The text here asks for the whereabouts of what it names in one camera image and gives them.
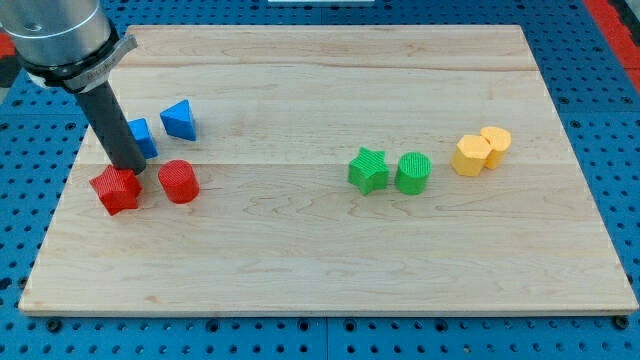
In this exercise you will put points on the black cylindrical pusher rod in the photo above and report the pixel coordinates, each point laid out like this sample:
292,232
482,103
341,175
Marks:
105,116

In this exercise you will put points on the blue cube block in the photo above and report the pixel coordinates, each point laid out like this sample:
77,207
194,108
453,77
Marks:
143,137

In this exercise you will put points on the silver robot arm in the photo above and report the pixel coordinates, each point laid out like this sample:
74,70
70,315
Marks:
74,45

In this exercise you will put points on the blue triangle block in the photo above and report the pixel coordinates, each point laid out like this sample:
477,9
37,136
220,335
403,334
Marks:
178,121

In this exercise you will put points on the red star block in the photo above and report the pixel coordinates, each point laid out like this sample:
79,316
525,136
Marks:
117,189

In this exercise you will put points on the red cylinder block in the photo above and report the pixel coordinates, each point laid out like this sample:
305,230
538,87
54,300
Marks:
179,182

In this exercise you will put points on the wooden board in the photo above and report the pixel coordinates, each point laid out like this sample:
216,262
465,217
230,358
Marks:
277,229

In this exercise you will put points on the green star block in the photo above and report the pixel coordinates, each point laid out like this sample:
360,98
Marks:
368,171

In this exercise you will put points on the green cylinder block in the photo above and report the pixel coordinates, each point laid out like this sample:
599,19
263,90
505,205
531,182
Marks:
413,171

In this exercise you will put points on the yellow hexagon block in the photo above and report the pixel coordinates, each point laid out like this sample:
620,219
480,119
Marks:
470,155

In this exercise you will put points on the yellow heart block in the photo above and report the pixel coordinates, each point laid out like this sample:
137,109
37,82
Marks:
500,141

